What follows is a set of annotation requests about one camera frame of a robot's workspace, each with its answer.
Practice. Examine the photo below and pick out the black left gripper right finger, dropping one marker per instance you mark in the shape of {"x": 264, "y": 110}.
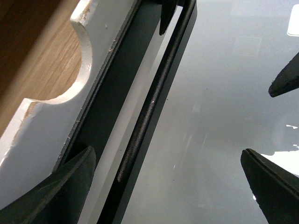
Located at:
{"x": 276, "y": 190}

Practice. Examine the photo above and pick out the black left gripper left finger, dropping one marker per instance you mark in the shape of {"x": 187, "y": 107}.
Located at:
{"x": 59, "y": 199}

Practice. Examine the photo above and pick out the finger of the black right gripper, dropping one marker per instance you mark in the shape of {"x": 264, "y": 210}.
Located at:
{"x": 167, "y": 11}
{"x": 287, "y": 80}

